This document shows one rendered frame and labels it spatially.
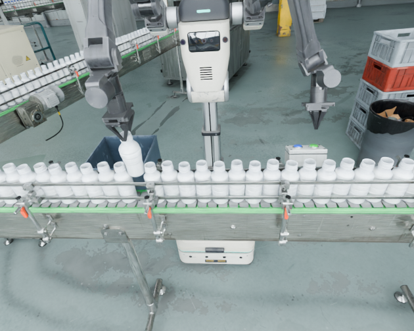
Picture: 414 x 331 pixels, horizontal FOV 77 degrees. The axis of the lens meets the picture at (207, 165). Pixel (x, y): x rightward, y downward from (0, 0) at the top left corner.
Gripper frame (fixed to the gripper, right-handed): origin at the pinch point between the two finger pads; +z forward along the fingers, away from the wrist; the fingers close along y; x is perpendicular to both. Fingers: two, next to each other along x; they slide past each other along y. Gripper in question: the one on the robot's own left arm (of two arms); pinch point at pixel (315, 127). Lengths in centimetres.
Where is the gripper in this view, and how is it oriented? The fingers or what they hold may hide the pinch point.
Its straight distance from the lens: 108.2
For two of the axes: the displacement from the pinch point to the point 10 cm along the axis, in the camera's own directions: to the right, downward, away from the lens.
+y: 10.0, -0.2, -0.9
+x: 0.9, -2.9, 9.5
